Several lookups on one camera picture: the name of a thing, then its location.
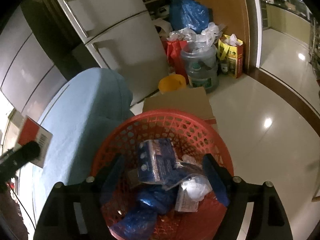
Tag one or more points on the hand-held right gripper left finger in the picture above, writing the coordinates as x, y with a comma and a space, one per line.
112, 177

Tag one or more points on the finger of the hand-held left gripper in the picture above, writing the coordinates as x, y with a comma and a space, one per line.
27, 151

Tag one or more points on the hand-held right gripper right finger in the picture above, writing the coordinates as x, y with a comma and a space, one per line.
217, 180

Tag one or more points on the white tissue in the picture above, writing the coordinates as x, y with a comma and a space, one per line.
197, 187

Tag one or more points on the red and white small box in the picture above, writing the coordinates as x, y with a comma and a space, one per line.
30, 130

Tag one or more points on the clear plastic packaging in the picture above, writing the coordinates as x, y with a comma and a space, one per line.
186, 202

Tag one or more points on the blue carton box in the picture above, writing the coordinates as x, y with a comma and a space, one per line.
157, 162

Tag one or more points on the red plastic basket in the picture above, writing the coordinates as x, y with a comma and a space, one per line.
162, 122

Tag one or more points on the grey cabinet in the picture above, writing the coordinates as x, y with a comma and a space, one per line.
30, 67

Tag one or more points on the cardboard box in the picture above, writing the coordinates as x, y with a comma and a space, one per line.
180, 100

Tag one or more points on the yellow plastic bucket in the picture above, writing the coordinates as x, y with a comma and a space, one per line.
170, 83

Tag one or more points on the clear water jug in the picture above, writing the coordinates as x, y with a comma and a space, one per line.
200, 72

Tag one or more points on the yellow shopping bag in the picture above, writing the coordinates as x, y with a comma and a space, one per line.
232, 60

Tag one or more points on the red paper bag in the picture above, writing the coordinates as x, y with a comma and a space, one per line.
175, 52

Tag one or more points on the pile of white plastic bags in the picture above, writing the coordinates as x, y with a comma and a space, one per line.
207, 33

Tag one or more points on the grey refrigerator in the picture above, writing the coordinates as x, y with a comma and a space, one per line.
117, 17

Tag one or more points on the large blue plastic bag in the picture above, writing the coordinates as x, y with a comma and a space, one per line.
190, 12

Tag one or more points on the kitchen counter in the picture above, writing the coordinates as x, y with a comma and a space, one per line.
282, 17

